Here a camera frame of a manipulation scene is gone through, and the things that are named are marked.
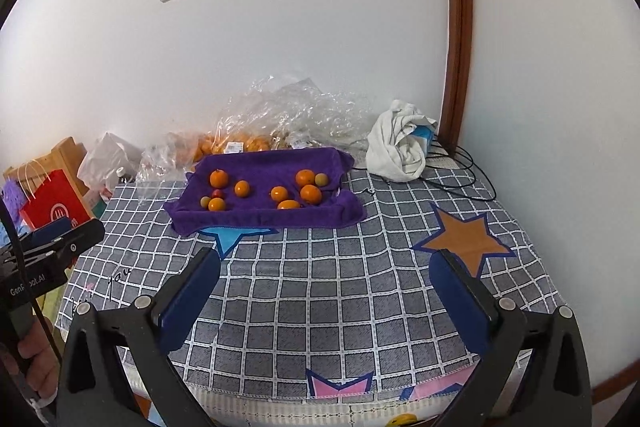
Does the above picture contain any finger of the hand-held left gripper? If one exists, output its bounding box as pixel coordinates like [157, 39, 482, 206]
[22, 219, 106, 265]
[17, 215, 76, 249]

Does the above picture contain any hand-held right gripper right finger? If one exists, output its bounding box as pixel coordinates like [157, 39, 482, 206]
[429, 248, 593, 427]

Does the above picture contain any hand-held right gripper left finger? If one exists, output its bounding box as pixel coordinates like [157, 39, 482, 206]
[55, 247, 222, 427]

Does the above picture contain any person's left hand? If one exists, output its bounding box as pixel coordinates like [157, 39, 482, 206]
[17, 328, 63, 401]

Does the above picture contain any red paper bag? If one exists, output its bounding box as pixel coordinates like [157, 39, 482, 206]
[19, 159, 93, 230]

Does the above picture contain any purple fuzzy item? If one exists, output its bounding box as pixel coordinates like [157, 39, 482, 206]
[0, 179, 28, 228]

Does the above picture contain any cardboard carton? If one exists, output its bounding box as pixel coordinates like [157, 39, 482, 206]
[87, 189, 113, 218]

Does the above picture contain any wooden crate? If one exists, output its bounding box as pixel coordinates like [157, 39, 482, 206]
[2, 137, 91, 198]

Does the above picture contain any white plastic bag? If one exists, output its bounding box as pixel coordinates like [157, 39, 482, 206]
[76, 132, 146, 195]

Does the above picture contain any purple towel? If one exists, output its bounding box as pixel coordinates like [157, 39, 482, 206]
[163, 147, 368, 238]

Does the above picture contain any clear plastic bag of tangerines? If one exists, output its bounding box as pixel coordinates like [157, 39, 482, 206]
[136, 132, 221, 188]

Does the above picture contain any grey checked cloth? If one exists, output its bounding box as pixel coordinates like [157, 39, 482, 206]
[55, 154, 568, 408]

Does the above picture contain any blue box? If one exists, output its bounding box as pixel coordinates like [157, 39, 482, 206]
[410, 125, 437, 155]

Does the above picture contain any white crumpled cloth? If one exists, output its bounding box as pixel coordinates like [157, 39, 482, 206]
[366, 99, 440, 182]

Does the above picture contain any large clear labelled plastic bag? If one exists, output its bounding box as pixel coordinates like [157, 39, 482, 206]
[200, 74, 383, 158]

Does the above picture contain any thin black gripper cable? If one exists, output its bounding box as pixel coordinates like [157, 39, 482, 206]
[0, 197, 65, 363]

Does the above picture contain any brown wooden door frame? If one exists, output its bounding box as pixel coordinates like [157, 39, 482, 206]
[439, 0, 475, 148]

